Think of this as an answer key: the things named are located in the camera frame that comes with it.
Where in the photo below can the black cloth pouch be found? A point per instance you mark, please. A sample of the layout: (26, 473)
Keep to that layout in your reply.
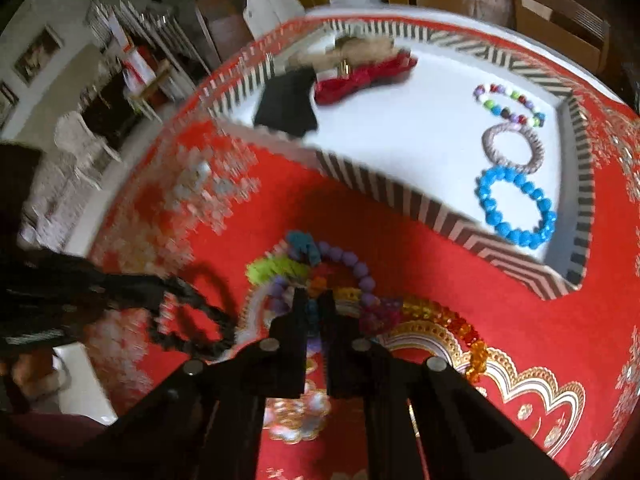
(287, 105)

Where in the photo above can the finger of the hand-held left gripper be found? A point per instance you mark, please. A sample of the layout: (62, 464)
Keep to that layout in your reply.
(135, 282)
(115, 317)

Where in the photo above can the person's left hand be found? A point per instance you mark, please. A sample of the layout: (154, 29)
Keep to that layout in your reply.
(35, 377)

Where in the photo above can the framed wall picture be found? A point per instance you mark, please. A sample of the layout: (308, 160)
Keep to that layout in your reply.
(37, 55)

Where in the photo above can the white plastic chair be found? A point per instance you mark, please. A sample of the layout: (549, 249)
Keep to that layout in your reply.
(272, 0)

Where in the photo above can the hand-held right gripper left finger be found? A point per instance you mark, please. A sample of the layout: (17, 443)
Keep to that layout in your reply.
(299, 332)

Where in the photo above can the wooden chair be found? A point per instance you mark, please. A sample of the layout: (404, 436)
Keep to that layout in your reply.
(560, 15)

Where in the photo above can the ornate white chair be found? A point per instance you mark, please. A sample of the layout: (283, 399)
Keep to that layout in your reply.
(85, 145)

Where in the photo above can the cluttered metal shelf rack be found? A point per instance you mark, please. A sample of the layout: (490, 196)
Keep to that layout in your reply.
(145, 45)

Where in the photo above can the red floral tablecloth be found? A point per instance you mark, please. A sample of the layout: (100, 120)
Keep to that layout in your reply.
(500, 360)

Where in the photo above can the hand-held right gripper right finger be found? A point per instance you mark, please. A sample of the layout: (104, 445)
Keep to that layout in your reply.
(328, 332)

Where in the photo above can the striped tray with white lining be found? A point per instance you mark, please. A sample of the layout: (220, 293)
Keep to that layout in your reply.
(425, 125)

